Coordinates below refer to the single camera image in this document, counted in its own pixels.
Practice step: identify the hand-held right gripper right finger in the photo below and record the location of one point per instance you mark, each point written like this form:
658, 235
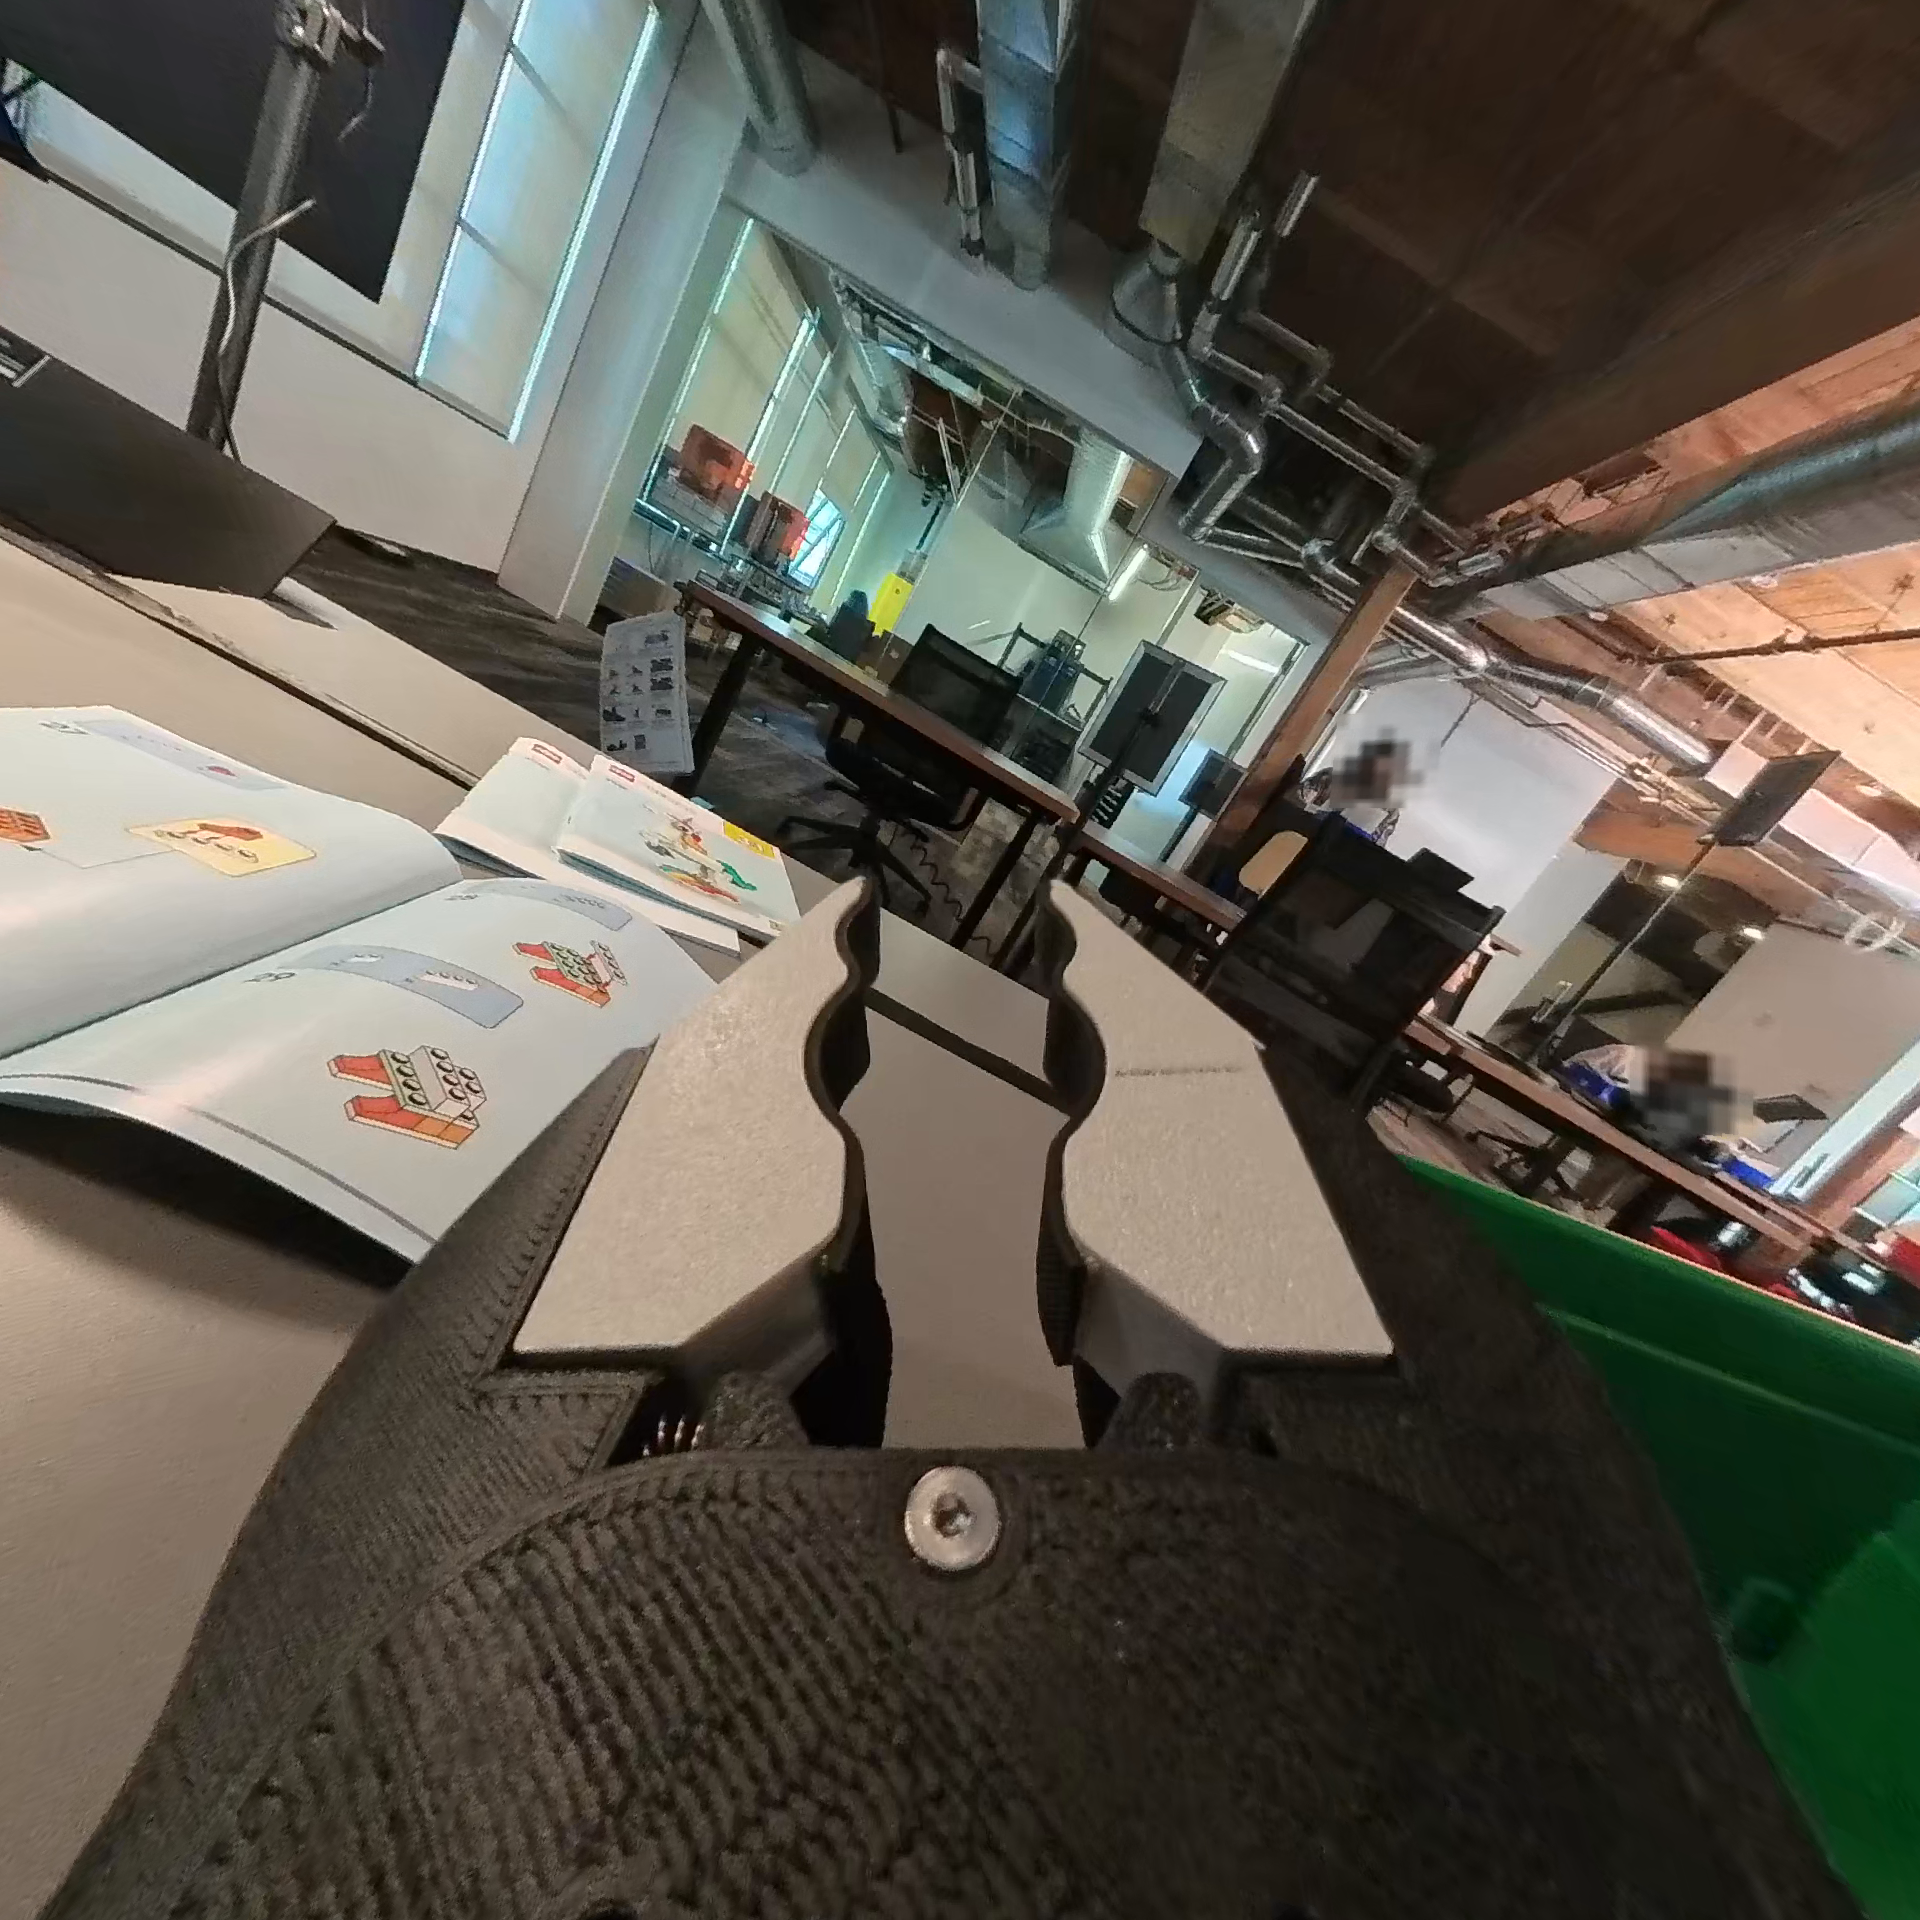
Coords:
1215, 1202

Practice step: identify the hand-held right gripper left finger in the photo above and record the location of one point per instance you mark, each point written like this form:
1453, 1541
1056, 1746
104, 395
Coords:
706, 1202

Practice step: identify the illustrated lego instruction booklet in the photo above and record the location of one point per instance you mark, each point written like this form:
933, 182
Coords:
676, 857

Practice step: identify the open lego instruction booklet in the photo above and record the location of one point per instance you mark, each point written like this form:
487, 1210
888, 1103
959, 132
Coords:
149, 931

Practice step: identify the black mesh chair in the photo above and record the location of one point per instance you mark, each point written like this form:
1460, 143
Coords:
1349, 931

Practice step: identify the long wooden workbench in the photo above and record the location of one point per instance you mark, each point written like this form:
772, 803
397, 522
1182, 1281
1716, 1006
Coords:
1589, 1110

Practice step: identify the grey panel on stand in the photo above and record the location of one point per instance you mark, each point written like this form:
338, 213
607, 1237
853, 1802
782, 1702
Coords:
1155, 722

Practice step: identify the standing printed leaflet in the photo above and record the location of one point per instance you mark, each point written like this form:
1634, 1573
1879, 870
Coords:
648, 692

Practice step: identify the wooden table with black legs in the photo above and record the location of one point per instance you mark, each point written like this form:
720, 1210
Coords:
839, 675

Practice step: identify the black office chair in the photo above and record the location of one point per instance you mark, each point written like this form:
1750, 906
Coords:
944, 705

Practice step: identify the green plastic bin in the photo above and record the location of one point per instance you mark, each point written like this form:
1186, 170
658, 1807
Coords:
1724, 1425

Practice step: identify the yellow container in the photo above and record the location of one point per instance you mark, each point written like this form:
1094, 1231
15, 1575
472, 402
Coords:
898, 605

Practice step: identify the monitor on pole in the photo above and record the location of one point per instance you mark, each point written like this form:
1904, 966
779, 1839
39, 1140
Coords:
1780, 803

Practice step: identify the metal extraction hood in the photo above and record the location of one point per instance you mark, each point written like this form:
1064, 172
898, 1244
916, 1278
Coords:
1080, 517

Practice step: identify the black flat panel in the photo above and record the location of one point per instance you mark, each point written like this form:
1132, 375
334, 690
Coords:
135, 481

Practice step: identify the black metal stand pole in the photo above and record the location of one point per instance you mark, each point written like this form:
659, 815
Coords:
255, 270

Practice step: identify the large dark screen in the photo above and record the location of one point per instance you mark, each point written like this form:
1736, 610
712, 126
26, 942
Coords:
226, 119

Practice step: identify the wooden support post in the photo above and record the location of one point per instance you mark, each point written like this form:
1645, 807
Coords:
1319, 692

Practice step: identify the silver bent pipe duct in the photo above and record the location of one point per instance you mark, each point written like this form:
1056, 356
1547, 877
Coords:
1244, 406

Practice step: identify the silver ventilation duct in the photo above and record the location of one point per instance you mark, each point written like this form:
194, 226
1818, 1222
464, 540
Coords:
1037, 137

